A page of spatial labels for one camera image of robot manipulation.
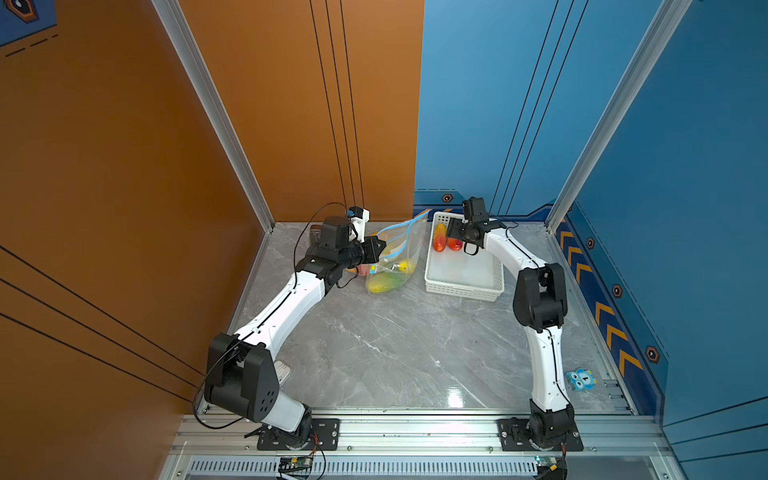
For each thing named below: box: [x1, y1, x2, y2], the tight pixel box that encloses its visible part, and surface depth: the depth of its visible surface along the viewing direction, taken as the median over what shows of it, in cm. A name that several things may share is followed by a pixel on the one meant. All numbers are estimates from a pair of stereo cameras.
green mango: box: [366, 272, 406, 293], surface depth 96 cm
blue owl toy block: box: [566, 368, 598, 391], surface depth 82 cm
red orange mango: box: [434, 223, 447, 253], surface depth 111 cm
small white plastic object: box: [274, 360, 291, 385], surface depth 84 cm
